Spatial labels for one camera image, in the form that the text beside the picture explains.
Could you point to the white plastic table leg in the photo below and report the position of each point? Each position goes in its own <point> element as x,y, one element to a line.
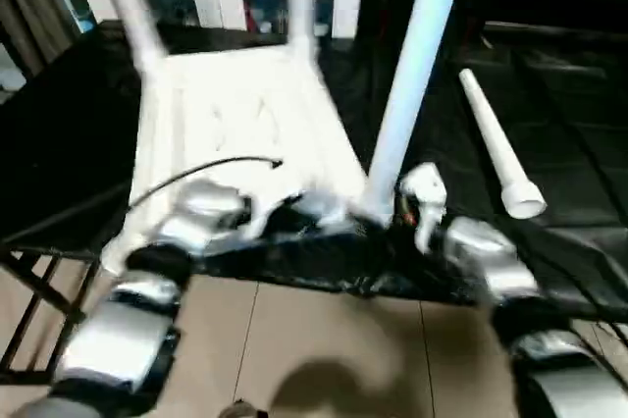
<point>303,6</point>
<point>417,69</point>
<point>130,6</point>
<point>490,128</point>

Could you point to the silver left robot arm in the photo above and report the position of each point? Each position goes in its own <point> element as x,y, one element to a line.
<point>122,334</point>

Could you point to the black plastic mat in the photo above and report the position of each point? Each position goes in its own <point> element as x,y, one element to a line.
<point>539,119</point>

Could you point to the grey robot torso piece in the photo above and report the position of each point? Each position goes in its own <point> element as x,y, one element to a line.
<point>243,410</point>

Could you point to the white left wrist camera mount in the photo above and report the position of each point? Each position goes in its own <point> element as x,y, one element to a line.
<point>257,224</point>

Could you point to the black folding table frame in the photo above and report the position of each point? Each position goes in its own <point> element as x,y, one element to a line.
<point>44,290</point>

